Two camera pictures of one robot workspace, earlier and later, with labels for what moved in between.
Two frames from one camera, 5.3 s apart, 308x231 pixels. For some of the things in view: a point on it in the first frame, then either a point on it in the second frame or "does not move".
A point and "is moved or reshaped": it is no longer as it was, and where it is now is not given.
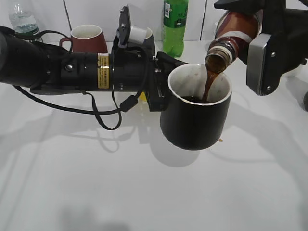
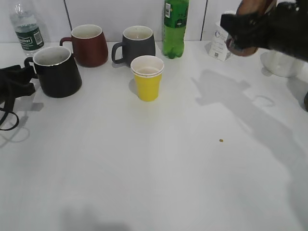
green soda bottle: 174,20 does not move
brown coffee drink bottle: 235,31 is moved or reshaped
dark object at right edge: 305,101 does not move
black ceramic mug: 199,100 is moved or reshaped
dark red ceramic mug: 86,38 does not move
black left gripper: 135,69 → 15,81
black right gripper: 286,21 → 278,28
